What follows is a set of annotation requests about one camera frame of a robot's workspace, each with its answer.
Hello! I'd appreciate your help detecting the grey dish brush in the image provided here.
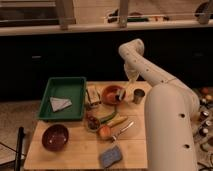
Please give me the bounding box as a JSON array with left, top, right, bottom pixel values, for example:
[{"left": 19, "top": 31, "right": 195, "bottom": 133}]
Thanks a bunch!
[{"left": 116, "top": 88, "right": 126, "bottom": 101}]

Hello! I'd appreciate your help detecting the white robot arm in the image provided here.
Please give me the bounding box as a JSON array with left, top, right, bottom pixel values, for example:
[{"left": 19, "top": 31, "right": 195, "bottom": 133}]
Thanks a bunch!
[{"left": 118, "top": 39, "right": 200, "bottom": 171}]

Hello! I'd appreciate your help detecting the orange bowl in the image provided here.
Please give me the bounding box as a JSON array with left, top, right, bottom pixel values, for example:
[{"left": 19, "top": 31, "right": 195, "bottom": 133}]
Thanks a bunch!
[{"left": 101, "top": 85, "right": 123, "bottom": 105}]

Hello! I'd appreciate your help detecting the small bowl with grapes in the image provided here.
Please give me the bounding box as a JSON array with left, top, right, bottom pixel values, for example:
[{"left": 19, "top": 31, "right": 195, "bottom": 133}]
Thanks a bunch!
[{"left": 86, "top": 115, "right": 101, "bottom": 132}]

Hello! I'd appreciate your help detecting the dark red bowl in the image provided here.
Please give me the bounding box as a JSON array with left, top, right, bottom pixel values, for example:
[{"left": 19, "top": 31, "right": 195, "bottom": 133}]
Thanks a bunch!
[{"left": 42, "top": 124, "right": 69, "bottom": 152}]

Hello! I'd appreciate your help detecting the metal cup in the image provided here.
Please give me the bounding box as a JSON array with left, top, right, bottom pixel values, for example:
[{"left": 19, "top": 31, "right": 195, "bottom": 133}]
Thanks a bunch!
[{"left": 133, "top": 89, "right": 145, "bottom": 104}]

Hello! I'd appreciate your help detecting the yellow corn cob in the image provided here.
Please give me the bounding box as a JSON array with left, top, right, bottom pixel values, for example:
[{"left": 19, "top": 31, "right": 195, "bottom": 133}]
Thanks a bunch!
[{"left": 107, "top": 116, "right": 128, "bottom": 127}]

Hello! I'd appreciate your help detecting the green vegetable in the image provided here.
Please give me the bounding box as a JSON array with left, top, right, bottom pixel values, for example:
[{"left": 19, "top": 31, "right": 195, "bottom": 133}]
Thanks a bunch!
[{"left": 99, "top": 107, "right": 117, "bottom": 123}]

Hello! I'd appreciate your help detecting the green plastic tray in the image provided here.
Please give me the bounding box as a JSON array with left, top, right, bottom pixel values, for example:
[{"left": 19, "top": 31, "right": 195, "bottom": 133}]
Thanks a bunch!
[{"left": 38, "top": 77, "right": 86, "bottom": 121}]

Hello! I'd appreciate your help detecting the orange fruit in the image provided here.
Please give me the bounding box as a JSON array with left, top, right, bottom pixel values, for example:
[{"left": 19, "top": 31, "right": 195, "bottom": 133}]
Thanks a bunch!
[{"left": 98, "top": 125, "right": 111, "bottom": 140}]

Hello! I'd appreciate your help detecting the grey folded cloth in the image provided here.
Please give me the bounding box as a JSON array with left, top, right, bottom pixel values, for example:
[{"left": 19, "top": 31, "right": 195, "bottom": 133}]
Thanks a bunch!
[{"left": 50, "top": 97, "right": 72, "bottom": 112}]

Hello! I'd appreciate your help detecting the blue sponge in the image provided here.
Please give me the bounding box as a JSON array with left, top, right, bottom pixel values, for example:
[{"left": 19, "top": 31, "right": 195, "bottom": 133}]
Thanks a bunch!
[{"left": 99, "top": 145, "right": 123, "bottom": 168}]

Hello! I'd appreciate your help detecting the black stand left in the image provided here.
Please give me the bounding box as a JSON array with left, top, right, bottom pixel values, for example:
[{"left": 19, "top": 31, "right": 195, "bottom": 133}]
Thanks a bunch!
[{"left": 14, "top": 127, "right": 25, "bottom": 171}]

